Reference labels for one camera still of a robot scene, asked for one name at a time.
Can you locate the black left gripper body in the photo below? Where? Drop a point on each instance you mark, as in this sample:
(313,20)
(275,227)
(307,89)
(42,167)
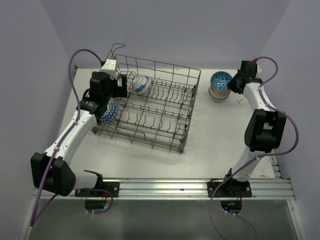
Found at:
(112,91)

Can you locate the red diamond pattern bowl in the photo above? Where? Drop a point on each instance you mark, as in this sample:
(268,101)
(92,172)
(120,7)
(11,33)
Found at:
(219,81)

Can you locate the white ribbed bowl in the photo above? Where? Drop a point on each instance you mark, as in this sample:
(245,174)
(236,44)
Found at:
(218,98)

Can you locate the teal striped bowl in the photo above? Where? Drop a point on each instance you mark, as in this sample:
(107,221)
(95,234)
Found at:
(217,92)

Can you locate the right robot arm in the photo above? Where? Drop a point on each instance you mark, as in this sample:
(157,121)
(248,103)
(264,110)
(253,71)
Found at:
(263,133)

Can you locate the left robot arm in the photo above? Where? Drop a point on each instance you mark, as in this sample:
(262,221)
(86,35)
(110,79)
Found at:
(51,169)

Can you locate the blue floral bowl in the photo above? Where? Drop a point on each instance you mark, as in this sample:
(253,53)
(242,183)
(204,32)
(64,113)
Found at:
(141,83)

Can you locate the blue zigzag pattern bowl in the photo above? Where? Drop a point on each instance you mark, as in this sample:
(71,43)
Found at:
(110,114)

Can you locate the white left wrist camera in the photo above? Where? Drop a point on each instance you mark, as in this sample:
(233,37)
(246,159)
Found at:
(110,68)

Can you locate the grey wire dish rack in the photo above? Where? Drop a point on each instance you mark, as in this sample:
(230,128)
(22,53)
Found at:
(161,116)

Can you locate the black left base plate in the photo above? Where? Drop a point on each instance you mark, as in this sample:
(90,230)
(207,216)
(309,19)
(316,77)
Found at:
(106,189)

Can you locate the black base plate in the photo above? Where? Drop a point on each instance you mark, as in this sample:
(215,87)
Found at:
(106,189)
(231,189)

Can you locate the aluminium mounting rail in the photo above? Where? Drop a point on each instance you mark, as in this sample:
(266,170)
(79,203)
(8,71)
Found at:
(197,189)

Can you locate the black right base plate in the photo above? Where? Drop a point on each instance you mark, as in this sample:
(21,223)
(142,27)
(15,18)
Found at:
(231,189)

